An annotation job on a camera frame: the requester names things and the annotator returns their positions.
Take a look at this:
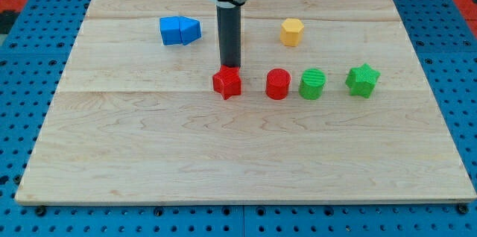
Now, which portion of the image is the blue cube block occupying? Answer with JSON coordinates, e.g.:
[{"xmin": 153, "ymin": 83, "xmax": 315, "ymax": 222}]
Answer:
[{"xmin": 159, "ymin": 16, "xmax": 182, "ymax": 45}]

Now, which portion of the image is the red star block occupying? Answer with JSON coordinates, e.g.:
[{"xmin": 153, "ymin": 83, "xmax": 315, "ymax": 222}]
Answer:
[{"xmin": 212, "ymin": 65, "xmax": 241, "ymax": 100}]

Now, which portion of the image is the red cylinder block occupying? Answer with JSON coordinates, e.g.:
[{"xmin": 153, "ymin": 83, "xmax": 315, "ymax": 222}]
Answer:
[{"xmin": 265, "ymin": 68, "xmax": 291, "ymax": 100}]

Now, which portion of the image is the green cylinder block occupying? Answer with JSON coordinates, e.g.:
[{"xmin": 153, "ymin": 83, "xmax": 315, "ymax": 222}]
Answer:
[{"xmin": 299, "ymin": 68, "xmax": 326, "ymax": 100}]

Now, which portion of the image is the black cylindrical pointer rod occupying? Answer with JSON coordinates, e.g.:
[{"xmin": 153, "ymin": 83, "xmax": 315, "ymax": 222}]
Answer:
[{"xmin": 217, "ymin": 6, "xmax": 241, "ymax": 67}]

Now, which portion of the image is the yellow hexagon block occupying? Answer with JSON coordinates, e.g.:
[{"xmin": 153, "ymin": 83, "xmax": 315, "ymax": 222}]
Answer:
[{"xmin": 279, "ymin": 18, "xmax": 304, "ymax": 47}]

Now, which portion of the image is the light wooden board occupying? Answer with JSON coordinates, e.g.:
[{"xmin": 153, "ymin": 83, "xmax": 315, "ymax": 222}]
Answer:
[{"xmin": 15, "ymin": 0, "xmax": 476, "ymax": 206}]

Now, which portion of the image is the green star block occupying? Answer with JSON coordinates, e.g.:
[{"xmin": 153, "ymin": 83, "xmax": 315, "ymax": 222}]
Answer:
[{"xmin": 345, "ymin": 63, "xmax": 381, "ymax": 98}]

